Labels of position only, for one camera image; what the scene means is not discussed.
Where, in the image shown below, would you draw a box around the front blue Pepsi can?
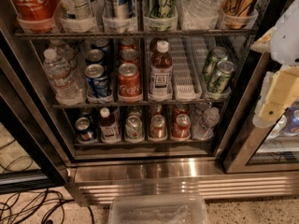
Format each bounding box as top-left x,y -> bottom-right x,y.
84,63 -> 109,98

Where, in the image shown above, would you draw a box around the large red Coca-Cola can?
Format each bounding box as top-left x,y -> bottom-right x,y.
12,0 -> 58,21

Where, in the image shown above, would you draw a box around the empty white shelf tray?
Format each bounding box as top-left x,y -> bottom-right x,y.
169,38 -> 202,101

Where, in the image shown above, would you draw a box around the silver green can shelf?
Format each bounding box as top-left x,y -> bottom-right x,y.
60,0 -> 93,21
125,116 -> 142,139

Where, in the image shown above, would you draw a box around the rear clear water bottle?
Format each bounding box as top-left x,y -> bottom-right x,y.
50,39 -> 77,70

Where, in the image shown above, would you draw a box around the red can bottom shelf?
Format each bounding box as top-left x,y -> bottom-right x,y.
172,114 -> 191,138

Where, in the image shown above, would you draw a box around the black floor cables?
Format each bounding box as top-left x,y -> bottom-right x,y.
0,137 -> 95,224

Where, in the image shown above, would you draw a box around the water bottle bottom shelf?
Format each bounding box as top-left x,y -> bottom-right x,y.
193,107 -> 220,141

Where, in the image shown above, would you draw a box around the orange can bottom shelf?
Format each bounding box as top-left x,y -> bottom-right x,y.
149,115 -> 165,138

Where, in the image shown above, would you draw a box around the rear blue Pepsi can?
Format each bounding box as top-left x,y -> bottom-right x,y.
92,38 -> 110,55

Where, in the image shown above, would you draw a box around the front clear water bottle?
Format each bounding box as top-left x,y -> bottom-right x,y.
43,49 -> 85,105

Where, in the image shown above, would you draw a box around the clear plastic bin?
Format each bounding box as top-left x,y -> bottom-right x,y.
108,194 -> 210,224

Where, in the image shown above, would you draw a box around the brown iced tea bottle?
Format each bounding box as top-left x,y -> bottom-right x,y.
149,40 -> 173,100

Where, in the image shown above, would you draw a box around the silver green can top shelf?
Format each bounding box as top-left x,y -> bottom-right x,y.
60,0 -> 93,21

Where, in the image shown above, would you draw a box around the rear green can middle shelf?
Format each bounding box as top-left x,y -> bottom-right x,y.
202,47 -> 228,82

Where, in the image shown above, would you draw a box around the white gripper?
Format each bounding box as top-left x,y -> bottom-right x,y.
250,0 -> 299,128

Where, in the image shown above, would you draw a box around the rear red Coca-Cola can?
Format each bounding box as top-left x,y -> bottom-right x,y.
119,37 -> 137,49

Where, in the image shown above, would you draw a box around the silver blue can top shelf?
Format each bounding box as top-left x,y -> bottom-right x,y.
104,0 -> 135,20

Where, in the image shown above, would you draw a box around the stainless steel fridge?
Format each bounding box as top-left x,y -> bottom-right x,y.
0,0 -> 298,205

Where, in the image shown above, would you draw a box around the right glass fridge door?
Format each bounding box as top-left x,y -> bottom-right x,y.
224,0 -> 299,173

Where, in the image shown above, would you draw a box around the left glass fridge door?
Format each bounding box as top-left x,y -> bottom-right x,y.
0,35 -> 67,194

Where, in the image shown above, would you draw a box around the middle blue Pepsi can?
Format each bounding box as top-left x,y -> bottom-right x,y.
85,49 -> 105,65

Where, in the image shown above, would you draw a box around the glass fridge door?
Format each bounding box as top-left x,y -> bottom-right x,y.
224,0 -> 299,173
0,35 -> 67,194

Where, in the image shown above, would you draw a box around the front green can middle shelf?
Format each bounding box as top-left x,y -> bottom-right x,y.
207,61 -> 235,93

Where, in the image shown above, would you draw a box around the front red Coca-Cola can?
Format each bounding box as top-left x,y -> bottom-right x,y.
118,63 -> 141,97

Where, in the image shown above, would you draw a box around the silver green can bottom shelf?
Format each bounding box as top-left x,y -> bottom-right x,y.
125,116 -> 142,139

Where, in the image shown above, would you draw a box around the blue Pepsi can bottom shelf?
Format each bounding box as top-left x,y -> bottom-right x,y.
75,118 -> 96,142

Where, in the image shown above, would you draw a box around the small tea bottle bottom shelf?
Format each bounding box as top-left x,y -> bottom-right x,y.
99,107 -> 121,143

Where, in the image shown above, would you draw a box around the middle red Coca-Cola can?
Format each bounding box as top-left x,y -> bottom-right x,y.
120,49 -> 140,66

